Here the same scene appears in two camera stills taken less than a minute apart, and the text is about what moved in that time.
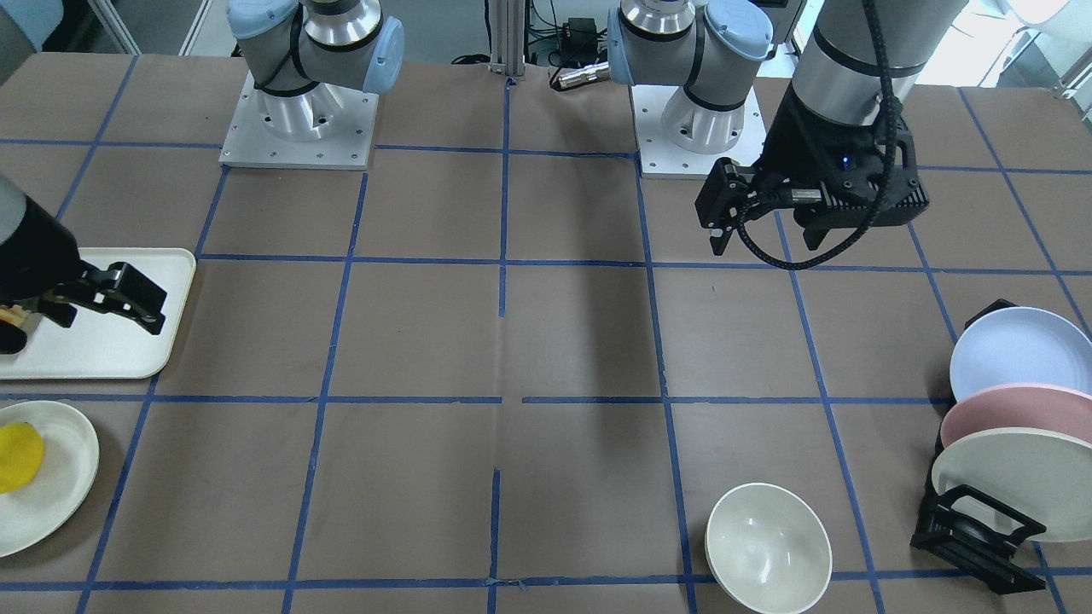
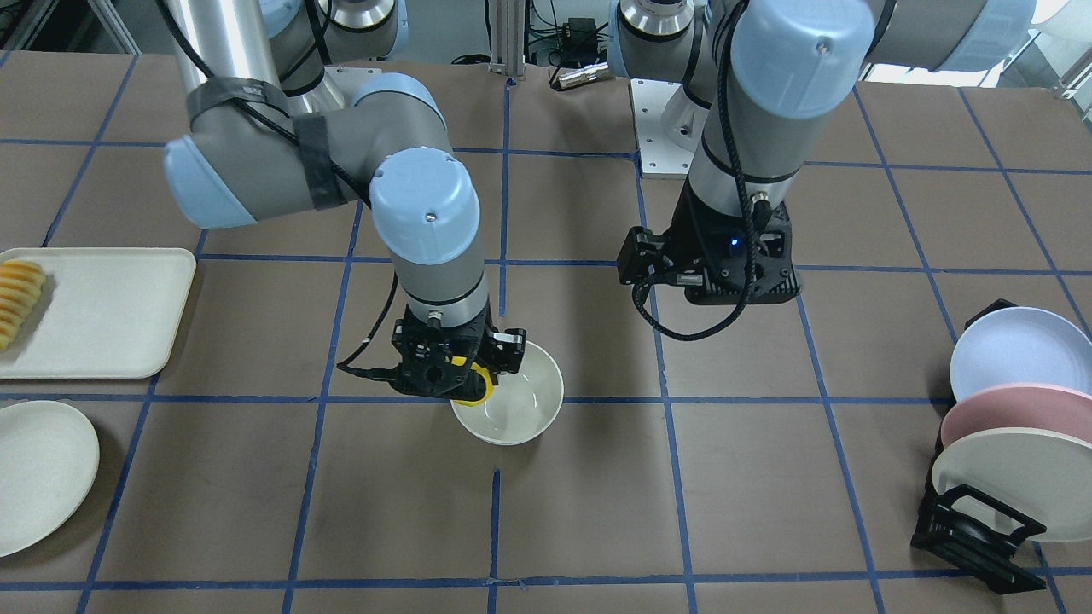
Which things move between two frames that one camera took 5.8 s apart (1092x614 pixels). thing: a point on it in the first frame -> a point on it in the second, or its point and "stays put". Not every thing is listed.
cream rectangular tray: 101,343 stays put
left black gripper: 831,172 -> 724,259
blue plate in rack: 1020,344 stays put
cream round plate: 69,470 stays put
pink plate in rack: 1045,408 stays put
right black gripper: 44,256 -> 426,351
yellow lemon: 21,456 -> 485,373
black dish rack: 975,531 stays put
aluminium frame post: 508,37 stays put
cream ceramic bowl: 767,550 -> 522,407
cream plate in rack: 1043,476 stays put
